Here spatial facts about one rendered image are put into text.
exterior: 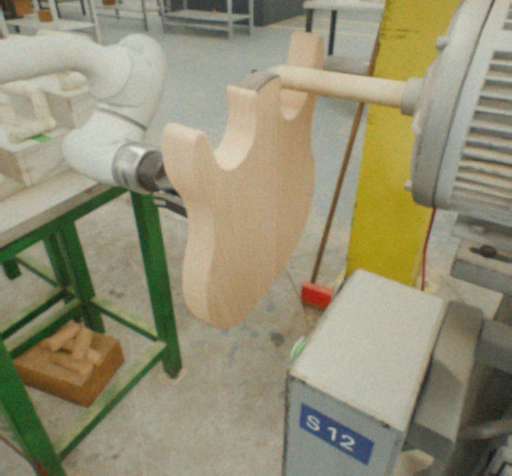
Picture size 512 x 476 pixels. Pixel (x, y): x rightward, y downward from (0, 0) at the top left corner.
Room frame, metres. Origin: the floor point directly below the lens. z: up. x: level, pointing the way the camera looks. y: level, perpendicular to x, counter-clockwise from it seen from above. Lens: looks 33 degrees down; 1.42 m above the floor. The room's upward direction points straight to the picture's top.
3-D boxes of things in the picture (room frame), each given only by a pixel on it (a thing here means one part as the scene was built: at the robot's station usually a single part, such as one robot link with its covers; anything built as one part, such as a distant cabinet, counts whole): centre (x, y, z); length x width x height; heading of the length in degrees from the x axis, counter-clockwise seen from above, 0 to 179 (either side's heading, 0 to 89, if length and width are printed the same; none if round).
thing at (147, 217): (1.04, 0.33, 0.45); 0.05 x 0.05 x 0.90; 59
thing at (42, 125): (0.95, 0.53, 1.04); 0.11 x 0.03 x 0.03; 149
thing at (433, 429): (0.30, -0.21, 1.02); 0.19 x 0.04 x 0.04; 149
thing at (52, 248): (1.33, 0.80, 0.45); 0.05 x 0.05 x 0.90; 59
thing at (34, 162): (1.00, 0.61, 0.98); 0.27 x 0.16 x 0.09; 59
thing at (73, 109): (1.13, 0.53, 1.02); 0.27 x 0.15 x 0.17; 59
